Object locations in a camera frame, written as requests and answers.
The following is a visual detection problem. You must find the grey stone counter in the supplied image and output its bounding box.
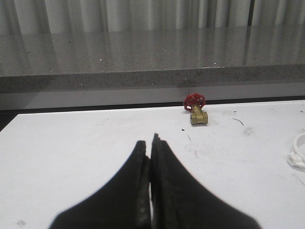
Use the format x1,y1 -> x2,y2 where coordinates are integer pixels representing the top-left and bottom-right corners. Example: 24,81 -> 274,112
0,25 -> 305,110

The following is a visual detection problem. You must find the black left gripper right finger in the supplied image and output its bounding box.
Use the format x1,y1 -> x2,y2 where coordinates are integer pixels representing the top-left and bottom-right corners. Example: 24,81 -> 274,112
151,134 -> 260,229

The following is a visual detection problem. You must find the white half pipe clamp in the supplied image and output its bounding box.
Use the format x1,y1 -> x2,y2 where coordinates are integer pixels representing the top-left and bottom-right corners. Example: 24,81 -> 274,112
287,128 -> 305,172

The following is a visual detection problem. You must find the white pleated curtain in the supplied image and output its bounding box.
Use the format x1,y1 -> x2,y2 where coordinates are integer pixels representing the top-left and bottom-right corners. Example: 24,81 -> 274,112
0,0 -> 305,35

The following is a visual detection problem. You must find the brass valve red handwheel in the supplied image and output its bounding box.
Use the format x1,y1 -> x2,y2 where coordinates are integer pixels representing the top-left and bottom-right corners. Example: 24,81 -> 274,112
183,93 -> 208,125

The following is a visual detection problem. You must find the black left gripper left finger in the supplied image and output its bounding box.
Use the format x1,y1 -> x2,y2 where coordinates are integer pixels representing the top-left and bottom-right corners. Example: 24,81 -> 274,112
50,141 -> 151,229

